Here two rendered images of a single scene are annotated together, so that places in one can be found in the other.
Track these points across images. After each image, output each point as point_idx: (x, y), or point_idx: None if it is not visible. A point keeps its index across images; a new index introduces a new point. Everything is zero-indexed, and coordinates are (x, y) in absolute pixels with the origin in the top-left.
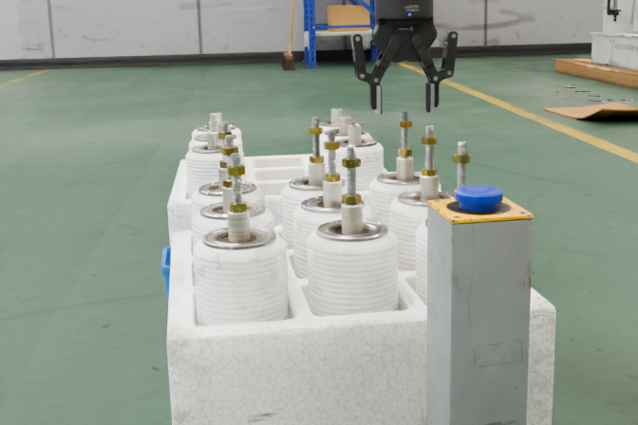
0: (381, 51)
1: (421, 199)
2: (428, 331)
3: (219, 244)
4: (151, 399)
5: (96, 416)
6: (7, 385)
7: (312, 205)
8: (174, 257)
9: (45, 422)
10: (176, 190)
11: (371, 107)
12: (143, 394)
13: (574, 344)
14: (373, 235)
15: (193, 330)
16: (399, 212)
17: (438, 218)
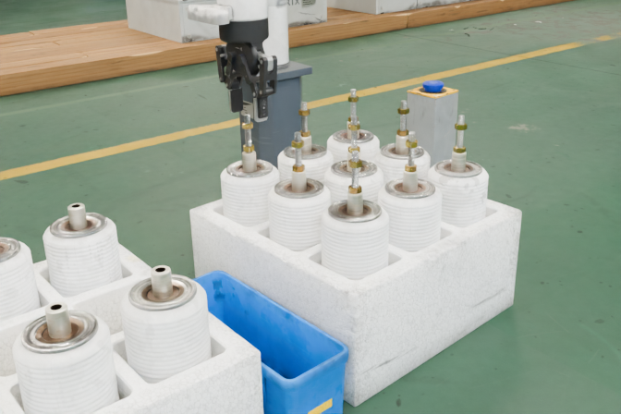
0: (253, 69)
1: (310, 152)
2: (435, 157)
3: (477, 167)
4: (441, 374)
5: (490, 385)
6: None
7: (368, 170)
8: (417, 261)
9: (528, 405)
10: (182, 383)
11: (265, 115)
12: (438, 383)
13: (190, 252)
14: None
15: (504, 208)
16: (331, 160)
17: (447, 97)
